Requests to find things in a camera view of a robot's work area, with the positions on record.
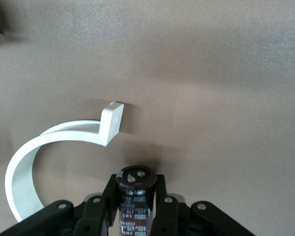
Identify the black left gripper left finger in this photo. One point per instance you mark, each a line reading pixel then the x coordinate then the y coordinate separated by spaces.
pixel 109 196

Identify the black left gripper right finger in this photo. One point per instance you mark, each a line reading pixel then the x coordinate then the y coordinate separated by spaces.
pixel 167 214

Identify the black terminal block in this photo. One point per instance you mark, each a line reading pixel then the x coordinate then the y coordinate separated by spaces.
pixel 135 196

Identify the white curved plastic bracket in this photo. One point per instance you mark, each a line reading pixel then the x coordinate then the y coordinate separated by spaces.
pixel 19 167

